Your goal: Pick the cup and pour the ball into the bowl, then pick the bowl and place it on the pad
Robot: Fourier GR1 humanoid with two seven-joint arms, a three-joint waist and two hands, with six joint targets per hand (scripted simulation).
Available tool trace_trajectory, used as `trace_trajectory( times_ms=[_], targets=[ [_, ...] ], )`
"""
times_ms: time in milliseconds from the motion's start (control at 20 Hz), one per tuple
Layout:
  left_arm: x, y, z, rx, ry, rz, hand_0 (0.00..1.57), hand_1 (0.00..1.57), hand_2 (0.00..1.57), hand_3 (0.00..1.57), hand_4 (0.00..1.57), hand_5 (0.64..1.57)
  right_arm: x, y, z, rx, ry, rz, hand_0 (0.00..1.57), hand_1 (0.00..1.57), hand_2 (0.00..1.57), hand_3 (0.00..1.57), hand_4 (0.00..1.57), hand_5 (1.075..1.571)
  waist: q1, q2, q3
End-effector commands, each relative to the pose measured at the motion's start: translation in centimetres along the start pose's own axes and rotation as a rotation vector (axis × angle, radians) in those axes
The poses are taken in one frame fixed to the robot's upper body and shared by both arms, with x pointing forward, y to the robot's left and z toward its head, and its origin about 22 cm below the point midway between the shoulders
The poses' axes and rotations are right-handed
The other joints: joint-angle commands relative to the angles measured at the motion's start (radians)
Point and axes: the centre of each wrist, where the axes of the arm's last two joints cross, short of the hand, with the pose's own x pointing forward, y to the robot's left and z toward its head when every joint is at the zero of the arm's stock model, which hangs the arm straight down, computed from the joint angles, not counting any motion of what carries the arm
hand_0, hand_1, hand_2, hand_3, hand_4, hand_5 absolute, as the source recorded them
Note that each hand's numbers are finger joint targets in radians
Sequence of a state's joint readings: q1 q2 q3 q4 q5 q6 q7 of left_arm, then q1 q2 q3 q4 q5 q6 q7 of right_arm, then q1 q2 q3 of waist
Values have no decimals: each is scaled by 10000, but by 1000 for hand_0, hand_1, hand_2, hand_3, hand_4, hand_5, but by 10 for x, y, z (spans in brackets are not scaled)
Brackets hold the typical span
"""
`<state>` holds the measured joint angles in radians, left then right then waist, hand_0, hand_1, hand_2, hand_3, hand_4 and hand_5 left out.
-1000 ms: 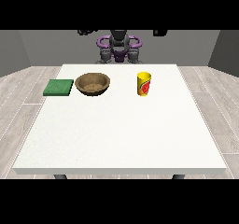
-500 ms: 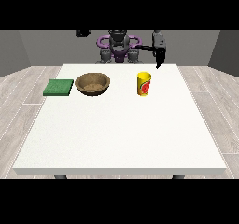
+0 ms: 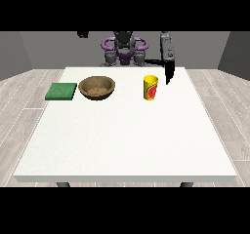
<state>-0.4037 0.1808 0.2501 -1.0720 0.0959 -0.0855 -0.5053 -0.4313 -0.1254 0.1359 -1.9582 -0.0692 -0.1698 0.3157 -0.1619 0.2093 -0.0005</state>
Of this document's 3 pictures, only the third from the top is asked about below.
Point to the dark table leg stub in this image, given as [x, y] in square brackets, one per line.
[63, 184]
[186, 184]

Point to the green square pad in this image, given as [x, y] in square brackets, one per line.
[61, 91]

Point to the yellow cup with melon print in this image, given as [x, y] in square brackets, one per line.
[150, 87]

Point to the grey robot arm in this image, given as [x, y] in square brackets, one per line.
[167, 47]

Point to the grey robot trunk purple rings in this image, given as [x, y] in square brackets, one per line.
[124, 51]

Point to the brown wooden bowl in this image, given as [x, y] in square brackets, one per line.
[97, 87]

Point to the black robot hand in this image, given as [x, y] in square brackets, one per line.
[83, 33]
[169, 69]

